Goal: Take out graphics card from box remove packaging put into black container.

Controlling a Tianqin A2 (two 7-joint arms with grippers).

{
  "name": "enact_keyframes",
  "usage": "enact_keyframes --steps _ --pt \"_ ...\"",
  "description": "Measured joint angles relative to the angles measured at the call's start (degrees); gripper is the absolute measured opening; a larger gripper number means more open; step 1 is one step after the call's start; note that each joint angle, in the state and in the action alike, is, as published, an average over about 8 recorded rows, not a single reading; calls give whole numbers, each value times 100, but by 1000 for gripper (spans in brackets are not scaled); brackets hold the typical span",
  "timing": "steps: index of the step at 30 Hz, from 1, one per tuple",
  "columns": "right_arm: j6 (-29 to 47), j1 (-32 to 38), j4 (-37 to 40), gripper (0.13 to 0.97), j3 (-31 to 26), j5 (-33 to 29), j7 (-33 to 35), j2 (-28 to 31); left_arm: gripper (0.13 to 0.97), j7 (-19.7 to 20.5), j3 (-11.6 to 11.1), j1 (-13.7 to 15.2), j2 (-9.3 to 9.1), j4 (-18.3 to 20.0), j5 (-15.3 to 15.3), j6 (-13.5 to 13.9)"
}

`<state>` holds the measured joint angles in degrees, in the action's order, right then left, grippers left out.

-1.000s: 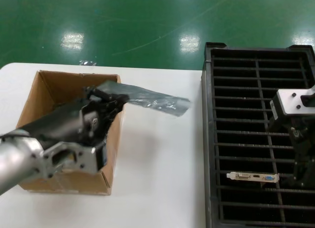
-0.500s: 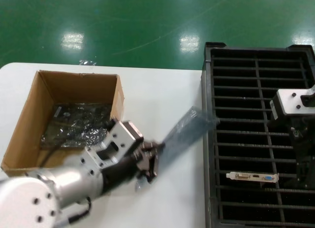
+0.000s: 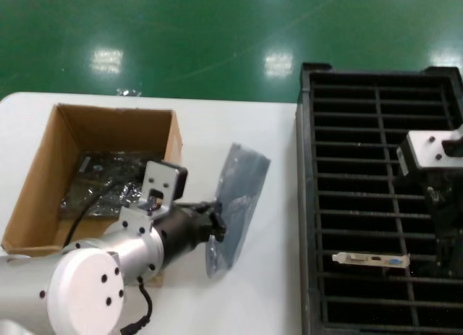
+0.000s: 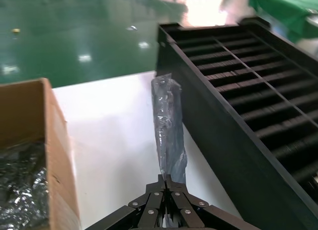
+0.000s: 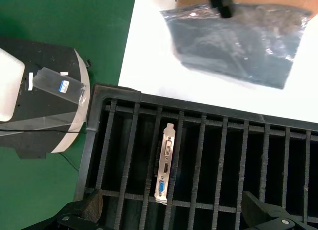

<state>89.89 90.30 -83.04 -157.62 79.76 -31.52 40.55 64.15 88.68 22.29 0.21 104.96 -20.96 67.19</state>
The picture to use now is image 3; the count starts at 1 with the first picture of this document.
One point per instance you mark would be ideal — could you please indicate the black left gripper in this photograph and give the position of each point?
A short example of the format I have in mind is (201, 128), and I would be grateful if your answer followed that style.
(184, 230)

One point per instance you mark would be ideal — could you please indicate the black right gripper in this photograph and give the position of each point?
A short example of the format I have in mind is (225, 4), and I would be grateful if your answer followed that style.
(446, 212)

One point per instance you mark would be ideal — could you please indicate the silver antistatic bag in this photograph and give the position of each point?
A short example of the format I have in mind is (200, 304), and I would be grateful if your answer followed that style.
(242, 190)

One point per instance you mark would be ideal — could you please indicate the graphics card with metal bracket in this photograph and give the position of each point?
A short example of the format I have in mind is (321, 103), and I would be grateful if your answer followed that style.
(369, 259)

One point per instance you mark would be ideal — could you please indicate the black slotted plastic container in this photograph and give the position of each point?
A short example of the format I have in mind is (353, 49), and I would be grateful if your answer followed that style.
(361, 132)

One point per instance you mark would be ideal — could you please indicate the brown cardboard box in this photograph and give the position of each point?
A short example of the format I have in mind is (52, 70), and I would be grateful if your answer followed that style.
(108, 129)

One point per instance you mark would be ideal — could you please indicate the crumpled foil scrap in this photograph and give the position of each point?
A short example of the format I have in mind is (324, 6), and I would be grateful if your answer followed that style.
(128, 92)

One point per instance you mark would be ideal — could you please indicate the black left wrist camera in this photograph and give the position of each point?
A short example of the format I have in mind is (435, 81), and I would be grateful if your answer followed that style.
(180, 181)

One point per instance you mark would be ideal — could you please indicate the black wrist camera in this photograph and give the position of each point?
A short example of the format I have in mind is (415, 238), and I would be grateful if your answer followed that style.
(180, 181)
(405, 161)

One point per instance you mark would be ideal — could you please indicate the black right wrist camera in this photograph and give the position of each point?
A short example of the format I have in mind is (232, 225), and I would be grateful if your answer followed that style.
(405, 161)

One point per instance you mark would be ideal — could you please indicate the silver right wrist bracket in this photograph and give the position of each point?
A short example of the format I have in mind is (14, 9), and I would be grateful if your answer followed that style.
(427, 147)

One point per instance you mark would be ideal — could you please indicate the silver wrist bracket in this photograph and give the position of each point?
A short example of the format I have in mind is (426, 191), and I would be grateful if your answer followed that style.
(427, 147)
(159, 176)

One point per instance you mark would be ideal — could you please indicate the silver left wrist bracket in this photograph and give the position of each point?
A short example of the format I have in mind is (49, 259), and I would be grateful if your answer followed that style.
(159, 176)

